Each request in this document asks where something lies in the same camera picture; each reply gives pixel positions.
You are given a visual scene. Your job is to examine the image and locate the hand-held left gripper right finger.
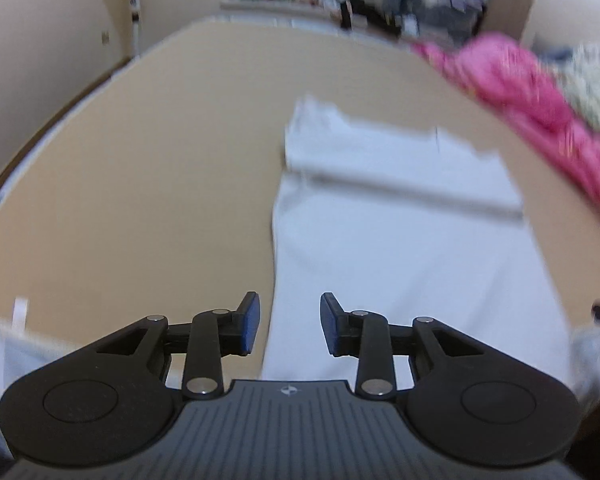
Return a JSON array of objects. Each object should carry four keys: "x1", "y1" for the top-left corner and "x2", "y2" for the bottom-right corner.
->
[{"x1": 320, "y1": 292, "x2": 503, "y2": 400}]

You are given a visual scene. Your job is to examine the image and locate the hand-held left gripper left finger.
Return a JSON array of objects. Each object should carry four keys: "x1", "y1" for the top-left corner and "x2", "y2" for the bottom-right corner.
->
[{"x1": 75, "y1": 291, "x2": 262, "y2": 402}]

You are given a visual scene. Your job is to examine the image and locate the white garment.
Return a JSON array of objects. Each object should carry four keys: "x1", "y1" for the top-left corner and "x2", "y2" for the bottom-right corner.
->
[{"x1": 260, "y1": 94, "x2": 575, "y2": 394}]

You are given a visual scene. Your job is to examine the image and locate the white floral quilt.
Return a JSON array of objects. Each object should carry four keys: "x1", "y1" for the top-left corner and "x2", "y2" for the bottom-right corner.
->
[{"x1": 560, "y1": 42, "x2": 600, "y2": 142}]

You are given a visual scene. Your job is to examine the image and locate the pink blanket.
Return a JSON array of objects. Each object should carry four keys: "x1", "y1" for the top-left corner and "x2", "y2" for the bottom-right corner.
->
[{"x1": 411, "y1": 31, "x2": 600, "y2": 212}]

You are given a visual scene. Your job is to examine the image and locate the white window sill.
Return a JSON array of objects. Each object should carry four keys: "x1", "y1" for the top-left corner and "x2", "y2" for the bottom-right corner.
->
[{"x1": 220, "y1": 0, "x2": 346, "y2": 17}]

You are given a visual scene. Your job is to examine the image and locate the wooden shelf unit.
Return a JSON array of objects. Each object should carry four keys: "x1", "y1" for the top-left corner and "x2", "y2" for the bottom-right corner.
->
[{"x1": 480, "y1": 0, "x2": 547, "y2": 47}]

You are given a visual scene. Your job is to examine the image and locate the clear plastic storage bin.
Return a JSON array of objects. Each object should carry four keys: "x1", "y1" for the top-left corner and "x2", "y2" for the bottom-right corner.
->
[{"x1": 400, "y1": 0, "x2": 487, "y2": 42}]

